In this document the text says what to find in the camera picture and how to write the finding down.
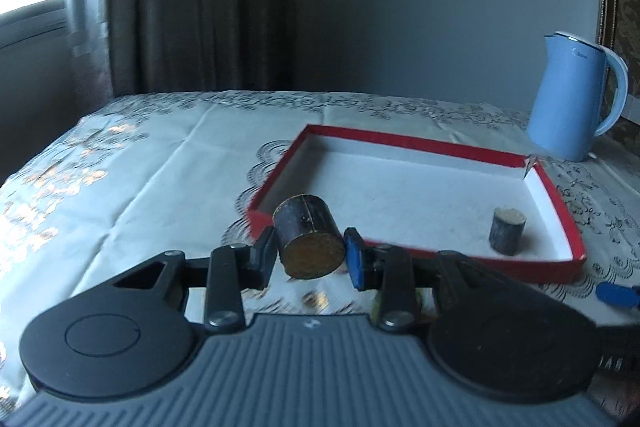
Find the green tomato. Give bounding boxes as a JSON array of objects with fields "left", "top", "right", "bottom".
[{"left": 302, "top": 291, "right": 330, "bottom": 313}]

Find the red shallow cardboard tray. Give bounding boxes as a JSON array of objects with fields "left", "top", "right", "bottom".
[{"left": 245, "top": 124, "right": 587, "bottom": 284}]

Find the white embroidered tablecloth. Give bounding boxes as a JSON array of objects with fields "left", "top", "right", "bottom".
[{"left": 1, "top": 91, "right": 639, "bottom": 418}]

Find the light blue electric kettle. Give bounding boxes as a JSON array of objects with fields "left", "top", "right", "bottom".
[{"left": 527, "top": 31, "right": 628, "bottom": 161}]

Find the brown patterned curtain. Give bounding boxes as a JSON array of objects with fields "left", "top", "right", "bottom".
[{"left": 66, "top": 0, "right": 295, "bottom": 112}]

